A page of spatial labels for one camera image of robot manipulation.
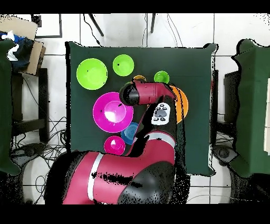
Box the small green bowl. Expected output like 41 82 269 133
112 54 135 77

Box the dark blue bowl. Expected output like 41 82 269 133
120 122 139 146

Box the black floor cable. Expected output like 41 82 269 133
82 13 102 46

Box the blue and black bag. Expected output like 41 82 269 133
0 30 34 72

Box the black stool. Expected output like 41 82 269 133
10 67 50 143

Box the black cabinet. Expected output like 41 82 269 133
223 70 240 123

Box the dark green tablecloth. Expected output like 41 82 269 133
65 41 219 177
228 38 270 178
0 39 22 176

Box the small red bowl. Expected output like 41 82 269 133
103 135 127 156

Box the large orange bowl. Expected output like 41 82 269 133
147 85 189 124

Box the large green bowl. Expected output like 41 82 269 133
76 58 108 91

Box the ridged green cup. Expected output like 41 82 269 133
153 70 170 85

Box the black frame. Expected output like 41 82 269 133
31 13 63 39

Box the large pink bowl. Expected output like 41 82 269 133
92 91 134 134

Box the black tripod leg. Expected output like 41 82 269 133
150 13 157 34
88 13 104 37

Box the cardboard box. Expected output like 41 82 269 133
0 14 46 76

